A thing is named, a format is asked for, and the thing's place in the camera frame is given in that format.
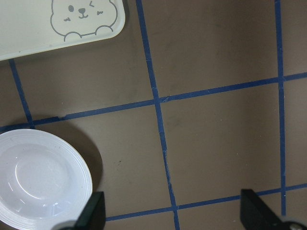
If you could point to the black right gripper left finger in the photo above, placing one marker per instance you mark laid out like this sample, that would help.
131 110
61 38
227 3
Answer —
93 216

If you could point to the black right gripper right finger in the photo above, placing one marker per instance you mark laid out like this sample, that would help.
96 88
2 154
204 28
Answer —
255 214

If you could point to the cream bear tray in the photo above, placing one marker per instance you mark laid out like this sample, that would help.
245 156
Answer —
33 26

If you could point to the white round plate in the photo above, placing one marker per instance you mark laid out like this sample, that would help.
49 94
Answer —
44 181

